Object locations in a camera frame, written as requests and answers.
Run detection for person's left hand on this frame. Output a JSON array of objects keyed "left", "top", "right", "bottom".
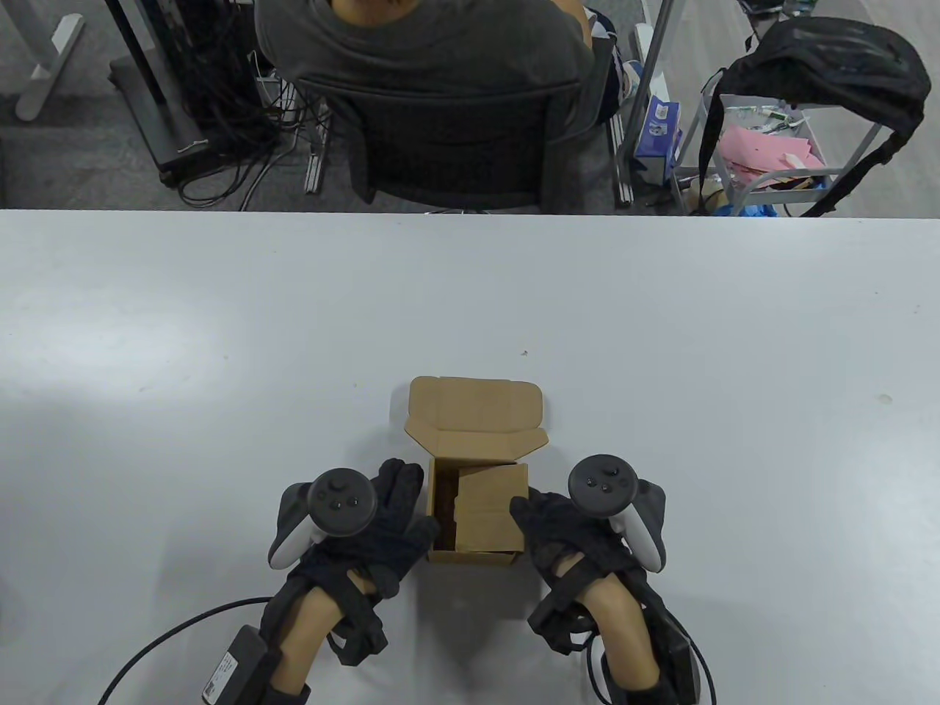
[{"left": 292, "top": 459, "right": 441, "bottom": 600}]

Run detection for person's right hand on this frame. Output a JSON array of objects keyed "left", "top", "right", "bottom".
[{"left": 509, "top": 488, "right": 643, "bottom": 603}]

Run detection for small brown cardboard mailer box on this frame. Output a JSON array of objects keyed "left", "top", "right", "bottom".
[{"left": 405, "top": 376, "right": 550, "bottom": 567}]

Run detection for person's right forearm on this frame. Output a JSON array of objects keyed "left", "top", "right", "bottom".
[{"left": 527, "top": 565, "right": 691, "bottom": 705}]

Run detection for person's left forearm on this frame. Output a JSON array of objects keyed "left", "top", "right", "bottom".
[{"left": 259, "top": 573, "right": 388, "bottom": 705}]

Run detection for black mesh office chair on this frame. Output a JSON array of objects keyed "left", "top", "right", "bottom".
[{"left": 297, "top": 73, "right": 618, "bottom": 215}]

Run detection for grey metal cart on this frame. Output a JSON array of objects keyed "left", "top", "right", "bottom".
[{"left": 672, "top": 92, "right": 886, "bottom": 218}]

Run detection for blue and white carton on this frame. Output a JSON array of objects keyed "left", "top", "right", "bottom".
[{"left": 633, "top": 94, "right": 683, "bottom": 186}]

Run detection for pink paper sheets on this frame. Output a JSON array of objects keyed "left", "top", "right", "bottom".
[{"left": 716, "top": 123, "right": 828, "bottom": 189}]

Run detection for dark grey equipment stand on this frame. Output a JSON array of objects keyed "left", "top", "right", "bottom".
[{"left": 103, "top": 0, "right": 214, "bottom": 187}]

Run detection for silver metal pole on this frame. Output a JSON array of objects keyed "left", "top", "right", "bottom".
[{"left": 618, "top": 0, "right": 678, "bottom": 156}]

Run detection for black backpack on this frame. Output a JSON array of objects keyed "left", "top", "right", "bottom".
[{"left": 698, "top": 16, "right": 933, "bottom": 218}]

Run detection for white table leg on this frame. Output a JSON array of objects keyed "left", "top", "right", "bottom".
[{"left": 15, "top": 0, "right": 86, "bottom": 123}]

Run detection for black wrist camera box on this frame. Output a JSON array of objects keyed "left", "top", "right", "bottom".
[
  {"left": 201, "top": 624, "right": 285, "bottom": 705},
  {"left": 646, "top": 602, "right": 700, "bottom": 705}
]

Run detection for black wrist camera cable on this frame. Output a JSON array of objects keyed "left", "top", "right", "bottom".
[
  {"left": 98, "top": 599, "right": 270, "bottom": 705},
  {"left": 587, "top": 624, "right": 717, "bottom": 705}
]

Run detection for black cable bundle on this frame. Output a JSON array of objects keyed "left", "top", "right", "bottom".
[{"left": 176, "top": 0, "right": 313, "bottom": 209}]

